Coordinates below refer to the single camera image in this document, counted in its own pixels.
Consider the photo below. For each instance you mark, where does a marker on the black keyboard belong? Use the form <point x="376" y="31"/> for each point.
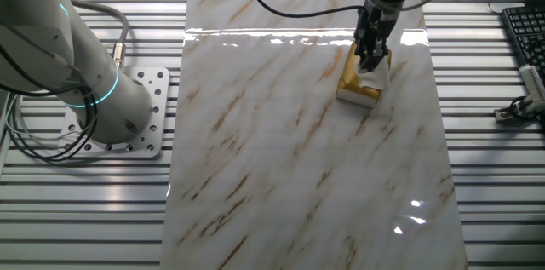
<point x="528" y="27"/>

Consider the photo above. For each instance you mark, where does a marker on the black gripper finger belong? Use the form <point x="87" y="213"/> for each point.
<point x="378" y="60"/>
<point x="362" y="58"/>

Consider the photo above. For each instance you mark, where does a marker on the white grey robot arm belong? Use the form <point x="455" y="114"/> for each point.
<point x="106" y="104"/>

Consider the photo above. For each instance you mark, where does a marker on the white rectangular device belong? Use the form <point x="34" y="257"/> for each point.
<point x="534" y="82"/>

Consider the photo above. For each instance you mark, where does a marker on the gold tissue pack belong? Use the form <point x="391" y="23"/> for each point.
<point x="349" y="84"/>

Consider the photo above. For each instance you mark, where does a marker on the marble pattern table sheet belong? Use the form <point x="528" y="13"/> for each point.
<point x="277" y="155"/>

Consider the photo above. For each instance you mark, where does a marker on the metal clamp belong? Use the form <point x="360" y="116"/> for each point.
<point x="504" y="115"/>

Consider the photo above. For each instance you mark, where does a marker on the white paper napkin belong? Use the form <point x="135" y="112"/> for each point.
<point x="381" y="79"/>

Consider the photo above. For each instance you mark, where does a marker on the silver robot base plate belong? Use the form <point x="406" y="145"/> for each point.
<point x="158" y="91"/>

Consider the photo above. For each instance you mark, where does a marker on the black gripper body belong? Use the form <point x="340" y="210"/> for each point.
<point x="374" y="31"/>

